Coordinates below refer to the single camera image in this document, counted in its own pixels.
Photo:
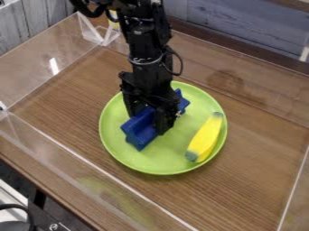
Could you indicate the blue plastic block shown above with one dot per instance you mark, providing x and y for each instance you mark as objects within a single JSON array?
[{"x": 139, "y": 127}]

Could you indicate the yellow toy banana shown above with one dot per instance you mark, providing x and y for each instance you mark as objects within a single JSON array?
[{"x": 204, "y": 139}]

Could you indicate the green round plate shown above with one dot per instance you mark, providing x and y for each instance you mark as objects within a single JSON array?
[{"x": 162, "y": 157}]

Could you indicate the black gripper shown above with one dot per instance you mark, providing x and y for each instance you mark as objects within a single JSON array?
[{"x": 147, "y": 85}]

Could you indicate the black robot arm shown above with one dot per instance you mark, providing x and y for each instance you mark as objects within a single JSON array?
[{"x": 143, "y": 24}]

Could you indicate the clear acrylic enclosure wall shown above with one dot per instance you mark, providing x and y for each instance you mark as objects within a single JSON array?
[{"x": 57, "y": 79}]

